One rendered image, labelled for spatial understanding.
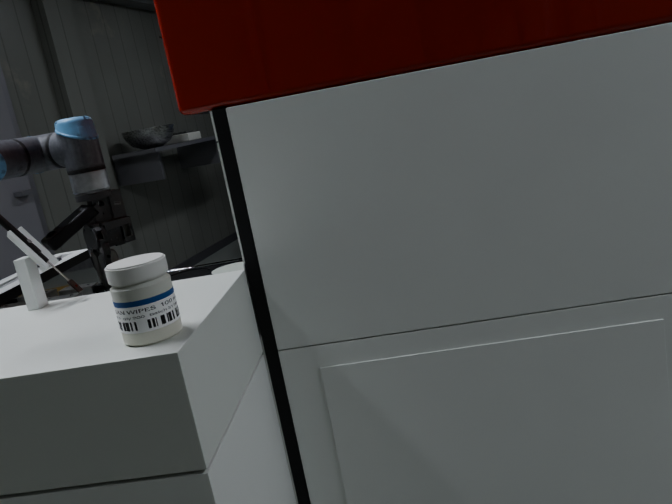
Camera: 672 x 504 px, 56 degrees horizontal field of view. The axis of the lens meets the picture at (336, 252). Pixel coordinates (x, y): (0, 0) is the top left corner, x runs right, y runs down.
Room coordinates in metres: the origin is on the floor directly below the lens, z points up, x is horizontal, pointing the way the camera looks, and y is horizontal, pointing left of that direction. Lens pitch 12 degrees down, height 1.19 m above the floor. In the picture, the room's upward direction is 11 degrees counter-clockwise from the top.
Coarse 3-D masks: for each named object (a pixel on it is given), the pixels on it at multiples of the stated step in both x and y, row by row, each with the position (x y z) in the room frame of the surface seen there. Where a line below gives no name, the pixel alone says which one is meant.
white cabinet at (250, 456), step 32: (256, 384) 0.92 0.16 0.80; (256, 416) 0.89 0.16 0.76; (224, 448) 0.73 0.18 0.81; (256, 448) 0.85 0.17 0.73; (128, 480) 0.67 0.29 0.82; (160, 480) 0.66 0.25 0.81; (192, 480) 0.66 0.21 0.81; (224, 480) 0.70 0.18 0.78; (256, 480) 0.82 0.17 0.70; (288, 480) 0.98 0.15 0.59
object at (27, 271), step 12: (12, 240) 1.00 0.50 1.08; (36, 240) 1.02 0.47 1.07; (24, 252) 1.00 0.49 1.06; (48, 252) 1.02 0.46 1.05; (24, 264) 0.99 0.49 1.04; (36, 264) 1.02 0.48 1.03; (48, 264) 1.01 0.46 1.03; (24, 276) 0.99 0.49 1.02; (36, 276) 1.01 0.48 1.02; (24, 288) 1.00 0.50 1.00; (36, 288) 1.00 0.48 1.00; (36, 300) 0.99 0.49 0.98
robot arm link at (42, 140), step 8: (32, 136) 1.34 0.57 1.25; (40, 136) 1.34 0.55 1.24; (48, 136) 1.33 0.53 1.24; (24, 144) 1.29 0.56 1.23; (32, 144) 1.30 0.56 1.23; (40, 144) 1.32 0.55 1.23; (48, 144) 1.31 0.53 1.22; (32, 152) 1.29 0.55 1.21; (40, 152) 1.31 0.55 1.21; (48, 152) 1.31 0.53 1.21; (32, 160) 1.29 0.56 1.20; (40, 160) 1.31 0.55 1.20; (48, 160) 1.32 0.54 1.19; (32, 168) 1.29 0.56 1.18; (40, 168) 1.32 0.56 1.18; (48, 168) 1.34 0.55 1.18; (56, 168) 1.34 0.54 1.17
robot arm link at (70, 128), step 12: (60, 120) 1.30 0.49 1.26; (72, 120) 1.29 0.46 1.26; (84, 120) 1.31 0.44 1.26; (60, 132) 1.30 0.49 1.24; (72, 132) 1.29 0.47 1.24; (84, 132) 1.30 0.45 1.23; (96, 132) 1.34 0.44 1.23; (60, 144) 1.30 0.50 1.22; (72, 144) 1.29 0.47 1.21; (84, 144) 1.30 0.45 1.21; (96, 144) 1.32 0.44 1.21; (60, 156) 1.30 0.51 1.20; (72, 156) 1.29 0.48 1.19; (84, 156) 1.29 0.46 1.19; (96, 156) 1.31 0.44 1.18; (72, 168) 1.29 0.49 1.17; (84, 168) 1.29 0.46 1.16; (96, 168) 1.30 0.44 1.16
